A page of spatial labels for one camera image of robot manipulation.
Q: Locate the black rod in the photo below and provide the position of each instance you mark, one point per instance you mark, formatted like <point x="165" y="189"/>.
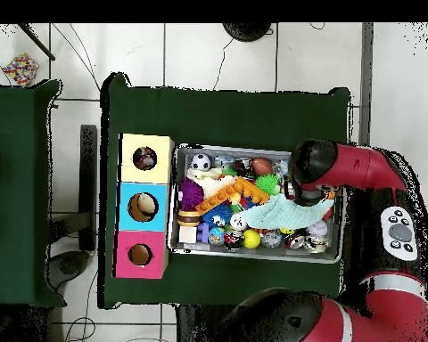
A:
<point x="35" y="41"/>

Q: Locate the silver mesh bin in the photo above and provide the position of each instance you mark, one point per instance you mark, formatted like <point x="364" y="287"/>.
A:
<point x="199" y="249"/>

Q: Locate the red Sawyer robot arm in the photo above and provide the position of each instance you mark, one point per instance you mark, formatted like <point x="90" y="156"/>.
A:
<point x="363" y="167"/>

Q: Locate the small brown football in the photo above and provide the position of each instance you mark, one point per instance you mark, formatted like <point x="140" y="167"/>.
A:
<point x="262" y="166"/>

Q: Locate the purple spiky toy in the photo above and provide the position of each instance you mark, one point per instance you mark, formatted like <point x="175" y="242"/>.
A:
<point x="192" y="194"/>

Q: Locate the mint green cloth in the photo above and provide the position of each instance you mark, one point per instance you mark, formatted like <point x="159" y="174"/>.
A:
<point x="285" y="213"/>

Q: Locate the small soccer ball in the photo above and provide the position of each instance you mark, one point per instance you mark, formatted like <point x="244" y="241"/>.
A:
<point x="200" y="162"/>

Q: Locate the colourful patterned cloth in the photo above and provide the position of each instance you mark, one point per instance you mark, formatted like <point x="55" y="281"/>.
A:
<point x="145" y="158"/>
<point x="21" y="69"/>

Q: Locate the yellow ball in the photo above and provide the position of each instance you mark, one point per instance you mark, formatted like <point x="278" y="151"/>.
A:
<point x="251" y="238"/>

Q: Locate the green spiky ball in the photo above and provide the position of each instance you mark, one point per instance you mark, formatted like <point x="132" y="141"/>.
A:
<point x="267" y="183"/>

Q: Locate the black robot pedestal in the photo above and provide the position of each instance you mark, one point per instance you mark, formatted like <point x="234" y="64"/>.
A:
<point x="196" y="327"/>

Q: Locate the cream yellow cloth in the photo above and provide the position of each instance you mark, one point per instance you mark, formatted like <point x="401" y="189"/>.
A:
<point x="210" y="181"/>

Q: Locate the black round object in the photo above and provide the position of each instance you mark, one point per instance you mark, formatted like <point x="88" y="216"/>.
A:
<point x="248" y="31"/>

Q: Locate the toy burger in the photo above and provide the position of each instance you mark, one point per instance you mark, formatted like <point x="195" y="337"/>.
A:
<point x="189" y="218"/>

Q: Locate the wooden box with three holes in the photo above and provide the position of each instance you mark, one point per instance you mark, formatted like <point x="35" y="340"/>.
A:
<point x="126" y="171"/>

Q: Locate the grey rounded object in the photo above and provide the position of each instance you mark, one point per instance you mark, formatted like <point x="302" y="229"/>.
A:
<point x="67" y="267"/>

